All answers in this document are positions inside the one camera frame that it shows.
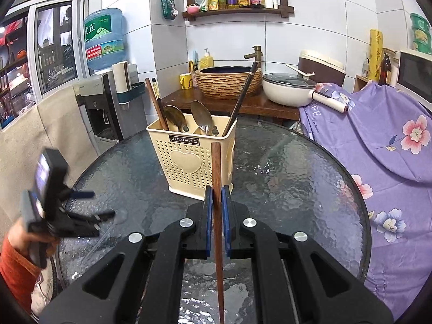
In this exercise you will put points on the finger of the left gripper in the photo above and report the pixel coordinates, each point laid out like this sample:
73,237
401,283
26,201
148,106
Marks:
94,218
68,194

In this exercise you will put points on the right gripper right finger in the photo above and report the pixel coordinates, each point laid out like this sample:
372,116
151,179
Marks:
295,279

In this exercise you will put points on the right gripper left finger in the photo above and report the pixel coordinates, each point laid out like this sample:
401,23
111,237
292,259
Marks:
140,279

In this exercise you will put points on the cream plastic utensil holder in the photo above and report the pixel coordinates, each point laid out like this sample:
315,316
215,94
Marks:
186,157

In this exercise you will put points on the steel spoon round bowl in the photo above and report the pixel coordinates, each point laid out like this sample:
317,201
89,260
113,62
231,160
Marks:
175,115

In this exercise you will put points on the brown wooden chopstick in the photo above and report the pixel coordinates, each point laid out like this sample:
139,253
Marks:
163,121
217,221

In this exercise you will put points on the large steel spoon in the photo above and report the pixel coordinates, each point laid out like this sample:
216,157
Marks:
203,118

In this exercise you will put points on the dark black chopstick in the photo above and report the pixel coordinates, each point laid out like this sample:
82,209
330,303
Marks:
241,98

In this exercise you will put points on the brown chopstick gold tip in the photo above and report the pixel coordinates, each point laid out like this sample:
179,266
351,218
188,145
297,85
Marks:
157,95

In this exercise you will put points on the orange sleeve forearm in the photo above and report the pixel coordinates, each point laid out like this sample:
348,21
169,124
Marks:
19,273

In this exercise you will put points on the person left hand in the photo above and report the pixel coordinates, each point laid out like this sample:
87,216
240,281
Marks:
20,239

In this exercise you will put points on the beige cloth cover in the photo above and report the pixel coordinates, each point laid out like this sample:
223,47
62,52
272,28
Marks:
55,122

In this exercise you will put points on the water dispenser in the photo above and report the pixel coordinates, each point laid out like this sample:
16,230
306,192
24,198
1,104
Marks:
108,121

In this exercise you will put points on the round glass table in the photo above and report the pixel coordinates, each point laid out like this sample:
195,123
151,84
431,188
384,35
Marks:
286,180

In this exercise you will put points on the paper cup stack holder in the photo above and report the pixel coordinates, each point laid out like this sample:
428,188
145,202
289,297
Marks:
126,91

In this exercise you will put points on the yellow mug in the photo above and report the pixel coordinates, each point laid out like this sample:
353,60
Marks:
186,81

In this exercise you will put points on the blue water jug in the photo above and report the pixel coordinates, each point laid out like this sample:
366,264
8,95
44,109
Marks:
104,39

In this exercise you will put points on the woven pattern basin sink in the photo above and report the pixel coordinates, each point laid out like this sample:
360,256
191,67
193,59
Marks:
224,82

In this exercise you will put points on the purple floral cloth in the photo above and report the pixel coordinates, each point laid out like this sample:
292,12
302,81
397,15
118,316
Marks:
384,142

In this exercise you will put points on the yellow soap dispenser bottle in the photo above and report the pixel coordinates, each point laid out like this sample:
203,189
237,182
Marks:
206,61

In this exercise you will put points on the dark wooden counter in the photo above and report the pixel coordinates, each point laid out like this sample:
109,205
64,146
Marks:
254,105

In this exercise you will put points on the white frying pan with lid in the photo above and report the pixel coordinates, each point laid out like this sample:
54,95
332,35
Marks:
295,91

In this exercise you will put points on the pink small bowl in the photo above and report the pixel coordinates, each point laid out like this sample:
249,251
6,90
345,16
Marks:
193,9

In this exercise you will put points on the brass faucet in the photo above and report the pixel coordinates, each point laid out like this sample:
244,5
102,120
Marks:
256,55

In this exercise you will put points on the brown rice cooker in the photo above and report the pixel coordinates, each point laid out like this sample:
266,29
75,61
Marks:
324,68

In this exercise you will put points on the brown glass bottle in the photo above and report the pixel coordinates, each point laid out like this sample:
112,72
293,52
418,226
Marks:
385,71

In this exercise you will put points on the white microwave oven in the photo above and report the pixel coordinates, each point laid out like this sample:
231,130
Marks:
415,76

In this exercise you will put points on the yellow wrap roll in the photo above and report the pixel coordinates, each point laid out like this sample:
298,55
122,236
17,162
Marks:
376,54

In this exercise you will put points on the green instant noodle cups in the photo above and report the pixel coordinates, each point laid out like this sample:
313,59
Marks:
421,33

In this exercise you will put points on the window with frame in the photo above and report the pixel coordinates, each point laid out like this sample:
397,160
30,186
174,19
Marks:
42,51

